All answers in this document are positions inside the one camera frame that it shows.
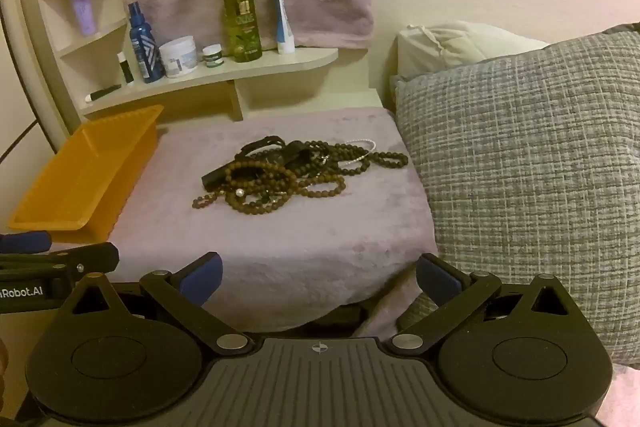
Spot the white cream jar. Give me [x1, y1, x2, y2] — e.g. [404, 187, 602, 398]
[159, 36, 198, 78]

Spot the white wooden shelf unit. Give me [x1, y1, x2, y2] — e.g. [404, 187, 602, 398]
[12, 0, 341, 122]

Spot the pink fleece table cover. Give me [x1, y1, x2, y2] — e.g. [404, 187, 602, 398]
[50, 107, 441, 333]

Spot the grey checked pillow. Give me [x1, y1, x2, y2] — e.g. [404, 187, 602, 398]
[395, 23, 640, 365]

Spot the thin pearl bracelet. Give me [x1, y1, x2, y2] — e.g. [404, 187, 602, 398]
[344, 138, 377, 168]

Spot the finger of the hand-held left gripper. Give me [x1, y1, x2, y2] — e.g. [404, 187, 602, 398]
[0, 243, 121, 283]
[0, 231, 53, 254]

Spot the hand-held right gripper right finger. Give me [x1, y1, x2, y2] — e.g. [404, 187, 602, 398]
[387, 253, 583, 355]

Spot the dark green tube white cap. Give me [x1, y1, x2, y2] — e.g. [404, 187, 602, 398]
[84, 84, 122, 102]

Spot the dark bead bracelet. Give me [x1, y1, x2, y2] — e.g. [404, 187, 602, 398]
[192, 139, 410, 215]

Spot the white drawstring bag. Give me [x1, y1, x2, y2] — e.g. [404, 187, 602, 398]
[397, 21, 551, 80]

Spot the blue white tube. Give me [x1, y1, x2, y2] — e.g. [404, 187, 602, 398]
[272, 0, 297, 55]

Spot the blue spray bottle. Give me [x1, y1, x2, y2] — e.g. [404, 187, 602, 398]
[126, 2, 165, 84]

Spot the orange plastic tray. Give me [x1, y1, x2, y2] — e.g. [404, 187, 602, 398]
[7, 104, 165, 244]

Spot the black round-face wristwatch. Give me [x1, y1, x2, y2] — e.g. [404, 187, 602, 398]
[202, 142, 313, 188]

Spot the green spray bottle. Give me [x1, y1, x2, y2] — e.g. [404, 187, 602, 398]
[222, 0, 263, 62]

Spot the black white lip balm stick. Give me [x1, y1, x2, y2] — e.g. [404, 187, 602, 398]
[116, 52, 135, 85]

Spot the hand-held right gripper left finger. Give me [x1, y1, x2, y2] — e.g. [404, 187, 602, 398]
[62, 252, 256, 355]

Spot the black strap wristwatch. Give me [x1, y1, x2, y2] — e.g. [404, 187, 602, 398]
[239, 135, 287, 158]

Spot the brown white bead bracelet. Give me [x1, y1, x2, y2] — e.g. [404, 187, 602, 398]
[223, 161, 297, 215]

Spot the purple tube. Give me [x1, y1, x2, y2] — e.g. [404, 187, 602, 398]
[67, 0, 97, 36]

